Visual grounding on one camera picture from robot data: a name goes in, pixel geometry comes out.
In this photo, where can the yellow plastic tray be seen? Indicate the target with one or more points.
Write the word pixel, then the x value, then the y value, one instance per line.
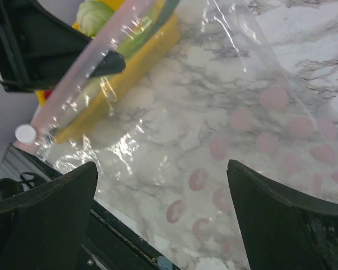
pixel 99 94

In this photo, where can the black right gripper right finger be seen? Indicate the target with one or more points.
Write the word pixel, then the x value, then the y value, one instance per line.
pixel 282 228

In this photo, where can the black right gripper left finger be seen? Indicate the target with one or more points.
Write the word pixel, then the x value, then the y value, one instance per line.
pixel 43 228

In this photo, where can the black mounting rail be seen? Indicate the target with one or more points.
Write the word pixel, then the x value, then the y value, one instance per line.
pixel 109 244

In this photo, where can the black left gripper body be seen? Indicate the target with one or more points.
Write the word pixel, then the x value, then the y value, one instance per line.
pixel 36 48

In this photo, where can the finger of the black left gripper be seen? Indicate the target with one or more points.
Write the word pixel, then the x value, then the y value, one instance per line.
pixel 101 63

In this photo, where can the green toy cabbage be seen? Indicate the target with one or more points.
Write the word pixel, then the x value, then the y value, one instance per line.
pixel 92 16

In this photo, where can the clear zip top bag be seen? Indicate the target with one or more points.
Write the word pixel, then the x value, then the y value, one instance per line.
pixel 252 81

